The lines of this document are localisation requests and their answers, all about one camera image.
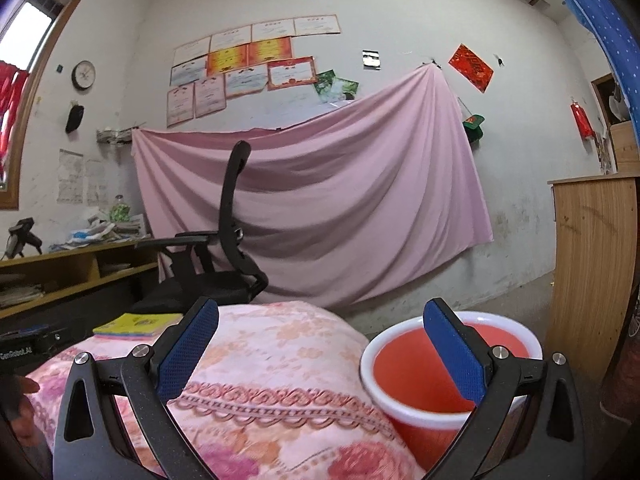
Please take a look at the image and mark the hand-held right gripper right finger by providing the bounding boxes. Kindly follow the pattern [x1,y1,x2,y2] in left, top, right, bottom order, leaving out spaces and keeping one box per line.
[422,298,586,480]

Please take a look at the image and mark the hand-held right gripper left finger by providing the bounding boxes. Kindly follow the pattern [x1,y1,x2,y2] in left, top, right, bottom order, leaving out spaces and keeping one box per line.
[52,296,220,480]

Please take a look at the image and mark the red bucket with white rim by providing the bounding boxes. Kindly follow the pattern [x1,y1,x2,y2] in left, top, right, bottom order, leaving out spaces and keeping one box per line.
[360,311,543,473]

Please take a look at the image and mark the person's left hand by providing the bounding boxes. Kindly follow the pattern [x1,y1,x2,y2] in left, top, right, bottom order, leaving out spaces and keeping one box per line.
[10,377,51,455]

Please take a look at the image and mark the stack of shelf papers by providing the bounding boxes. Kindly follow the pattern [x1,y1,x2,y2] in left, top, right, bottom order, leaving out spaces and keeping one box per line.
[0,284,45,309]

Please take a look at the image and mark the yellow book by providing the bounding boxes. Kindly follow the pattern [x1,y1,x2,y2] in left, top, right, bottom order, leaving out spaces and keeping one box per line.
[92,313,183,333]

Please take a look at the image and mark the floral pink blanket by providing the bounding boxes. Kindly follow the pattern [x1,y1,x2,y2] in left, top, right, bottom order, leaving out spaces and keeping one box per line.
[25,301,426,480]

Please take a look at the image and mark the wooden desk with shelves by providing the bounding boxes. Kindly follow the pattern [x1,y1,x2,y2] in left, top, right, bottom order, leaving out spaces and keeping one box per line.
[0,240,161,321]

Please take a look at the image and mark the black glue gun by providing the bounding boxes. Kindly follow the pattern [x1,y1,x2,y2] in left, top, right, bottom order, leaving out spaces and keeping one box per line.
[5,217,43,259]

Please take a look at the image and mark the black office chair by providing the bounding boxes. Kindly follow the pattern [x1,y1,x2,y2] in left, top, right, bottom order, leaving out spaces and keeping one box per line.
[132,140,268,316]

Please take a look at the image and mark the pile of papers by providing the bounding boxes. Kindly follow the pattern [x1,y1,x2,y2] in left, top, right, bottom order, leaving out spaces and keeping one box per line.
[49,207,151,252]

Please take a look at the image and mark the wooden cabinet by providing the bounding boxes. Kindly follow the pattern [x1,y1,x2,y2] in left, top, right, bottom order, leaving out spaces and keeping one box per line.
[547,175,640,386]

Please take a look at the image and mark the pink hanging cloth sheet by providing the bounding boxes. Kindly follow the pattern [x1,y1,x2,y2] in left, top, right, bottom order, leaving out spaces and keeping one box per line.
[131,65,495,311]

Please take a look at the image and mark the green hat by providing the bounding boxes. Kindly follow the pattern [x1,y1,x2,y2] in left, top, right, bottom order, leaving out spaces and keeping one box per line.
[462,114,486,143]

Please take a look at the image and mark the black hanging brush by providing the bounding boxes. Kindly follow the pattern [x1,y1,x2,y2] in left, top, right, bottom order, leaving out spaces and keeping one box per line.
[65,101,86,134]

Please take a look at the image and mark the red hanging flags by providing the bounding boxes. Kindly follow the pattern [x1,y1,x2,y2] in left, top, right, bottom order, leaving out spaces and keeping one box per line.
[0,60,30,161]

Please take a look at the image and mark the red hanging ornament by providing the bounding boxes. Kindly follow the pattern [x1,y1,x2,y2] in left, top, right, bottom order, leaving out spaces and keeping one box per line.
[571,101,595,139]

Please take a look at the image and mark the wooden box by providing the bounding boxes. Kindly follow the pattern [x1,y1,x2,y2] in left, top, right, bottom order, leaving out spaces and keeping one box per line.
[609,121,640,175]

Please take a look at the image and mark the blue dotted cloth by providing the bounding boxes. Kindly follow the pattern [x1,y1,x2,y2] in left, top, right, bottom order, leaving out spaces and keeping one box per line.
[542,0,640,161]

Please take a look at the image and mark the white wall calendar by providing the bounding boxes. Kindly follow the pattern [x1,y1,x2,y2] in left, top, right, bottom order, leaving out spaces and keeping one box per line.
[57,149,85,205]

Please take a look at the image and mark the white wall paper sheet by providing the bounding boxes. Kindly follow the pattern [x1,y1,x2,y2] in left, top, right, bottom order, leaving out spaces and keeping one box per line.
[84,159,108,206]

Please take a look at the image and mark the metal wire wall rack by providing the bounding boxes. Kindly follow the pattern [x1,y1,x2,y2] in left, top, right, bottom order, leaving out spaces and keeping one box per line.
[96,125,146,146]

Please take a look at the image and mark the round wall clock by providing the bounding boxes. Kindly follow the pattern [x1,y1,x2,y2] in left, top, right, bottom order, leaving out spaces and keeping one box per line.
[71,60,96,90]

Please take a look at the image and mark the red paper wall poster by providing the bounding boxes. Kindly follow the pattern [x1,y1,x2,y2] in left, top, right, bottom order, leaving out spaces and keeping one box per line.
[448,44,496,94]

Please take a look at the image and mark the wooden window frame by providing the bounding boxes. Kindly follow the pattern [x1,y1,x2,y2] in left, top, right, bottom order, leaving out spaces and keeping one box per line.
[0,0,111,211]

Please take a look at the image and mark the group of wall certificates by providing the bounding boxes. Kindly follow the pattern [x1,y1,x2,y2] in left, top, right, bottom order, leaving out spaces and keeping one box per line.
[166,14,342,128]

